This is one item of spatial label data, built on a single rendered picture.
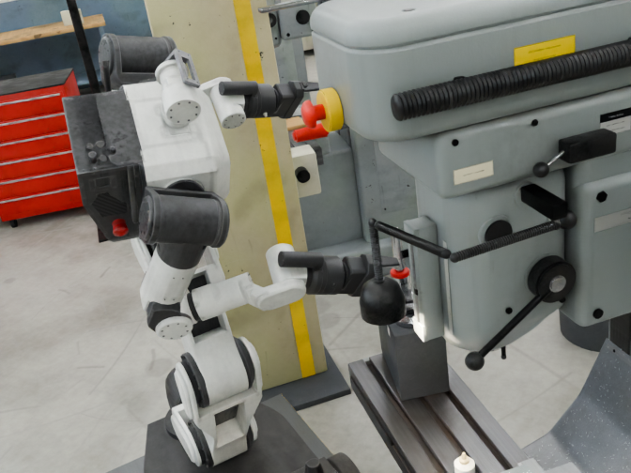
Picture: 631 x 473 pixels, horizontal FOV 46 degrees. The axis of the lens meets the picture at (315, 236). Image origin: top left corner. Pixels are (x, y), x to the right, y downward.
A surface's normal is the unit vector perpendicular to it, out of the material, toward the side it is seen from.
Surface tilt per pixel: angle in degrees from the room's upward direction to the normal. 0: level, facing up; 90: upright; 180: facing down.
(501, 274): 90
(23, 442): 0
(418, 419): 0
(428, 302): 90
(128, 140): 35
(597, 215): 90
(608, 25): 90
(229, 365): 60
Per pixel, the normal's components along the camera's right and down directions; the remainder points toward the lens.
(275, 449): -0.14, -0.89
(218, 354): 0.34, -0.15
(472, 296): -0.37, 0.46
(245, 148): 0.29, 0.39
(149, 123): 0.15, -0.54
